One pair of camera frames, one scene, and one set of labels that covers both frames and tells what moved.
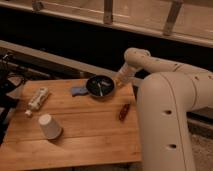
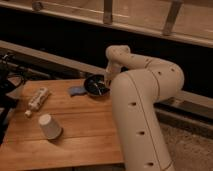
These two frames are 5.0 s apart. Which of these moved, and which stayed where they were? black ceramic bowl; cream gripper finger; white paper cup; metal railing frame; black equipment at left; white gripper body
Moved: white gripper body; cream gripper finger
Stayed: metal railing frame; black ceramic bowl; black equipment at left; white paper cup
